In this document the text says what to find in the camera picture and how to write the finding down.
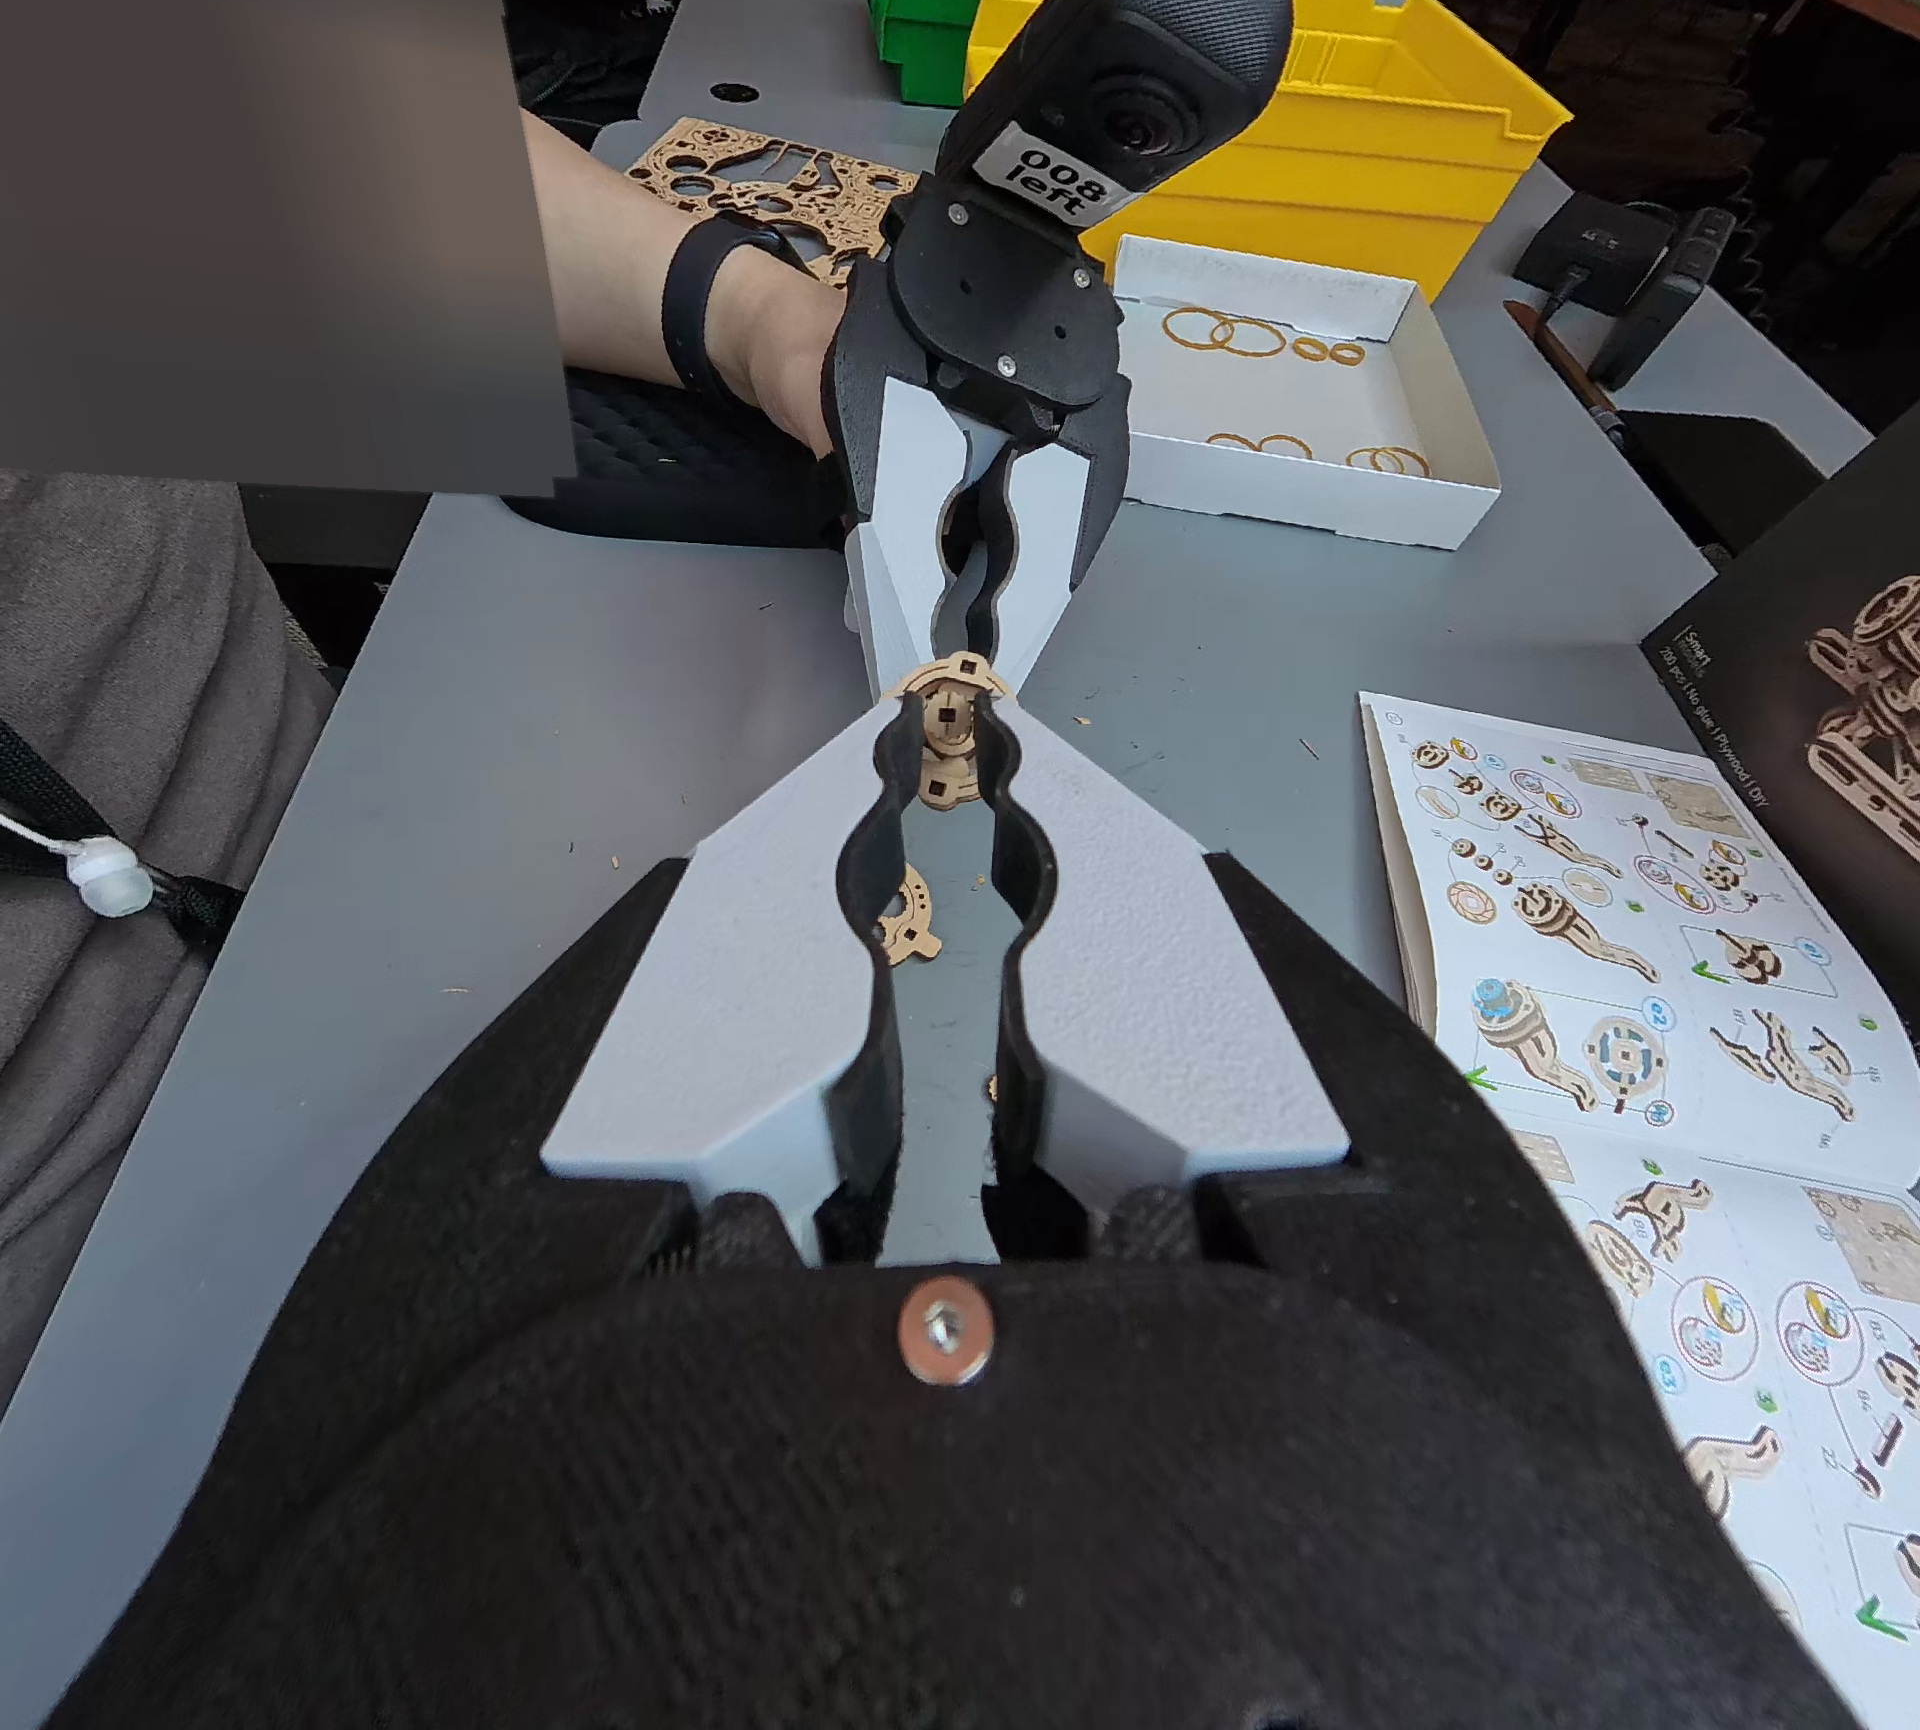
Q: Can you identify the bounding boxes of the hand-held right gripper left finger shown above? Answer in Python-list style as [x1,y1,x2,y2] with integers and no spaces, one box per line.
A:
[538,691,924,1268]

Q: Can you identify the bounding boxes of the plywood parts sheet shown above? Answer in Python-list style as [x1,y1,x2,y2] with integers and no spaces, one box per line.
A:
[620,119,920,262]

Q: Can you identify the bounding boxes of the black wristband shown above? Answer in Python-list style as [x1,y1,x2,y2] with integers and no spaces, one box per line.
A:
[659,211,823,401]

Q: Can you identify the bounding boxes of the curved wooden gear part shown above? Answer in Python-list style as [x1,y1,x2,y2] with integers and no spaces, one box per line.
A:
[875,864,941,967]

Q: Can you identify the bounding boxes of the tan rubber bands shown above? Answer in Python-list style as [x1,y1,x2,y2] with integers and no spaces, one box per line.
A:
[1163,302,1434,477]

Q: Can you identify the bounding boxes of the black strap with white stopper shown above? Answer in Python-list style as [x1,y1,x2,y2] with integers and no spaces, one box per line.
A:
[0,718,243,952]

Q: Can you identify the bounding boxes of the black handheld device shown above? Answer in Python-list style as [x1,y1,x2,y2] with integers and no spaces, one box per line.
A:
[1587,201,1737,392]

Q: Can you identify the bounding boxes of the dark model kit box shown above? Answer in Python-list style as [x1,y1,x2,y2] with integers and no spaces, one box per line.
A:
[1639,401,1920,864]

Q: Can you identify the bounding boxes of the illustrated instruction booklet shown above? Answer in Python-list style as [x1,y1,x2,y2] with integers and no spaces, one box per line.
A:
[1358,694,1920,1730]

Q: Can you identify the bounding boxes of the brown handled tool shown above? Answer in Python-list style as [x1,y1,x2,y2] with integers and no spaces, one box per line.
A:
[1506,296,1626,440]

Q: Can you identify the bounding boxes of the person's grey clothing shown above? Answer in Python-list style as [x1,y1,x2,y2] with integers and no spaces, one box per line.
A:
[0,470,339,1402]

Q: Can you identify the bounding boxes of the black wrist rest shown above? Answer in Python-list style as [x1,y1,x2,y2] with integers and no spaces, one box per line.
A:
[501,369,848,551]

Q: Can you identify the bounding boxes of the black power adapter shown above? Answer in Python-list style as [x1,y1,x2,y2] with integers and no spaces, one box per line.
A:
[1513,189,1676,319]

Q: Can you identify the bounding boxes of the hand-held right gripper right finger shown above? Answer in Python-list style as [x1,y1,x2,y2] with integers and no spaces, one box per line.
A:
[967,694,1351,1266]

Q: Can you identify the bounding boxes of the person's left forearm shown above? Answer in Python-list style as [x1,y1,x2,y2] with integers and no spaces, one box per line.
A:
[516,105,705,391]

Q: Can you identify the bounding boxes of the wooden model assembly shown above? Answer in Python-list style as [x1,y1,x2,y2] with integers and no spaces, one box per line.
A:
[875,653,1011,810]

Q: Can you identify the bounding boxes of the stacked yellow plastic bins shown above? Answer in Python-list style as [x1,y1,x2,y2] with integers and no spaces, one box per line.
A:
[965,0,1571,309]

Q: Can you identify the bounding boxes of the white cardboard box tray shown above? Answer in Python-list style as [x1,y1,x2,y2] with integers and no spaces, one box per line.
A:
[1112,233,1499,551]

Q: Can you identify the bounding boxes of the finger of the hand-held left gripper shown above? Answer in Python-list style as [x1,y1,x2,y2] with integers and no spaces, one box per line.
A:
[841,374,979,701]
[965,440,1093,698]

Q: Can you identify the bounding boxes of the person's left hand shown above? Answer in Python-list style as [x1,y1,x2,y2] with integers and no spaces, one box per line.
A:
[705,271,848,462]

